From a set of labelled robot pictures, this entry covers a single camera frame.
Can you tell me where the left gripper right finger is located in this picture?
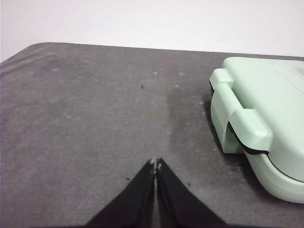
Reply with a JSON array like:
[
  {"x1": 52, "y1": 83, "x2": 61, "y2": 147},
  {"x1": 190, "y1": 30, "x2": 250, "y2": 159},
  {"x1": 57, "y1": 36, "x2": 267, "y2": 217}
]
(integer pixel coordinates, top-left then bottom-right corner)
[{"x1": 156, "y1": 157, "x2": 229, "y2": 228}]

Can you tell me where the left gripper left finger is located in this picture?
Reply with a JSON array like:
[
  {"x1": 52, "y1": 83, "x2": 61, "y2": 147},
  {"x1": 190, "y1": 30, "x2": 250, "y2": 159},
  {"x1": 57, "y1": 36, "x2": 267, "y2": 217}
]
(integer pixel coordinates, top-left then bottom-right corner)
[{"x1": 83, "y1": 158, "x2": 157, "y2": 228}]

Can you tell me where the mint green breakfast maker base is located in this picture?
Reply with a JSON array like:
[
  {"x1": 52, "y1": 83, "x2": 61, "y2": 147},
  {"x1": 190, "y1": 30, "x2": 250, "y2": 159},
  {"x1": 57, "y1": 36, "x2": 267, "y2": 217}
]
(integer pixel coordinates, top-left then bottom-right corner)
[{"x1": 210, "y1": 88, "x2": 304, "y2": 204}]

